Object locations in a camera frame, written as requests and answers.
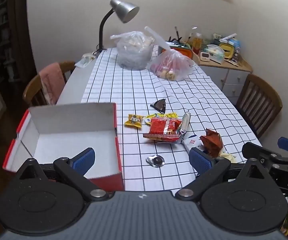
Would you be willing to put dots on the yellow box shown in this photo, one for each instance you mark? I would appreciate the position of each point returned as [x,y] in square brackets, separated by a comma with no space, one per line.
[227,50]

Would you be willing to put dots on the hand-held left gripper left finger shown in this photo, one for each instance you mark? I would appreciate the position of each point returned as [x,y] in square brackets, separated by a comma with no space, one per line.
[85,158]

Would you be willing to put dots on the white cabinet with drawers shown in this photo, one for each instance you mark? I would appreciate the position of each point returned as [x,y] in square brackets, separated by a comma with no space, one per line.
[234,78]

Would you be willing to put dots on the clear plastic bag of sweets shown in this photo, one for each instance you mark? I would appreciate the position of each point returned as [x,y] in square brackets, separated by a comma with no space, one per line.
[170,65]

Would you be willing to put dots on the pale yellow snack packet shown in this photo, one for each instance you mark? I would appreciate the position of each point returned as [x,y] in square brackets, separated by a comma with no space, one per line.
[227,157]

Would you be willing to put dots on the wooden slat-back chair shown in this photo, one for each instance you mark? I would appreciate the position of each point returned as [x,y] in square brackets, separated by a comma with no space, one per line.
[259,100]

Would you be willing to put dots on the small yellow candy packet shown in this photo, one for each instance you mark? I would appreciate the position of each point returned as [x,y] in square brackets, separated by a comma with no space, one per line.
[133,120]

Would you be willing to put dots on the silver desk lamp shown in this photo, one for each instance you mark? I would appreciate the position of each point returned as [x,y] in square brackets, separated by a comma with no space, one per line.
[125,10]

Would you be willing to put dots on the white black-checked tablecloth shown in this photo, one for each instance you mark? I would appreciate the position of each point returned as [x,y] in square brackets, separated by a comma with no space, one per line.
[134,87]

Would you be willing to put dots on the small paper packet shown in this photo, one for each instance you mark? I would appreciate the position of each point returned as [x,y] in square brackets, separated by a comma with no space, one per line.
[85,61]

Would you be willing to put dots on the yellow jelly cup pack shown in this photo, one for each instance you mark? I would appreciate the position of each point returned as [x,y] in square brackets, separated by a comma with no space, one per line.
[170,115]

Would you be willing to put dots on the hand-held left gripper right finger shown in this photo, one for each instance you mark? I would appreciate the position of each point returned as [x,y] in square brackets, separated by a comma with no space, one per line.
[200,161]

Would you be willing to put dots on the orange-brown foil snack packet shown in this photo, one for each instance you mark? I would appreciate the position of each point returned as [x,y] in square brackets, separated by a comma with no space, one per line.
[211,142]

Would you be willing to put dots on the white lidded container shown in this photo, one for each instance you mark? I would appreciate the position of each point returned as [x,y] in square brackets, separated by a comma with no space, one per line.
[215,53]

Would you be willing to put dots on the white tube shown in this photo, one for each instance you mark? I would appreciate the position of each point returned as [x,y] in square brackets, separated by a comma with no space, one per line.
[227,38]

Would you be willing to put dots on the orange and green container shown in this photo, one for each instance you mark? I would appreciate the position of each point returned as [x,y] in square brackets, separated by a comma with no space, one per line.
[181,51]

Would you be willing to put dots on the wooden chair with towel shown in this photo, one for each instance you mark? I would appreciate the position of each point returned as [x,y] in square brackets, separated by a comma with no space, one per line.
[31,87]

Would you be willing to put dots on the small white timer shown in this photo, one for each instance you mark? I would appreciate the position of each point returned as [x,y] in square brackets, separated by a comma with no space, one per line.
[205,57]

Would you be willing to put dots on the red and white cardboard box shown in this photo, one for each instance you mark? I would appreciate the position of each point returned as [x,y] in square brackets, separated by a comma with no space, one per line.
[71,120]

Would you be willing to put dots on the pink towel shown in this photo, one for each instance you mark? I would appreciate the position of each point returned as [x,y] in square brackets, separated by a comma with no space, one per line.
[51,80]

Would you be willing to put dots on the dark bookshelf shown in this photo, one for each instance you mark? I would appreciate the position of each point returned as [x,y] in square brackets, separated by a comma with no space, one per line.
[1,30]

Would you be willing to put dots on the small round foil cup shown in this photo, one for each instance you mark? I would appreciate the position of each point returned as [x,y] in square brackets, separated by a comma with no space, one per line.
[155,161]

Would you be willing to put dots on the bottle of orange liquid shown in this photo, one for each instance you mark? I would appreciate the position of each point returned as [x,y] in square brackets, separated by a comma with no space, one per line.
[197,43]

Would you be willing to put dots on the red snack packet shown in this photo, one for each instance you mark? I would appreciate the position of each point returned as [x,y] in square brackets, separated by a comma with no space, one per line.
[162,127]

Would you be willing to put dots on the dark triangular foil packet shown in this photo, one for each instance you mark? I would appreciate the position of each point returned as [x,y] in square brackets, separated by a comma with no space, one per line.
[160,105]

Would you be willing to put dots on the white sachet with red mark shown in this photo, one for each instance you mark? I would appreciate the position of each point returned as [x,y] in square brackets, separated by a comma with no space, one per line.
[192,142]

